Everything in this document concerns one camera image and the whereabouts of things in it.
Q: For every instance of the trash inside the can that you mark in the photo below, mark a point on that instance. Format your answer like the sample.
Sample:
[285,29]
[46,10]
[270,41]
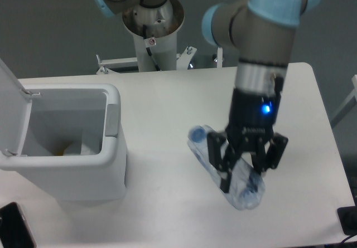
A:
[79,148]

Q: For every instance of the clear plastic water bottle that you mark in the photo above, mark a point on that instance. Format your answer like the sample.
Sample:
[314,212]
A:
[246,186]

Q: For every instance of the black smartphone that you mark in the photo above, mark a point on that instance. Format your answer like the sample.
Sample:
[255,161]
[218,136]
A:
[15,231]

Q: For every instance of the white open trash can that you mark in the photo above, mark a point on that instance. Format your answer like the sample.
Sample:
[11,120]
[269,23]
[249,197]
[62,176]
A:
[38,120]

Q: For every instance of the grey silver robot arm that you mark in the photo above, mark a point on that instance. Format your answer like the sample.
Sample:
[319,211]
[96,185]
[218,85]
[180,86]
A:
[263,32]

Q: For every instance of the black device at table corner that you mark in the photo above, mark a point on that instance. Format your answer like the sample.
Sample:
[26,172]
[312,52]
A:
[347,217]

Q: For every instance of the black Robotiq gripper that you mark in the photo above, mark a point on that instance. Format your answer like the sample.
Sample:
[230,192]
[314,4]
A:
[249,129]

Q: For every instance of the white post at right edge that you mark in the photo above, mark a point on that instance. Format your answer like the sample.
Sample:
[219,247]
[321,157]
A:
[346,106]

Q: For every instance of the white metal frame bracket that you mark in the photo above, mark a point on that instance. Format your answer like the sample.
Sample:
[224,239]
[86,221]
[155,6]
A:
[184,61]

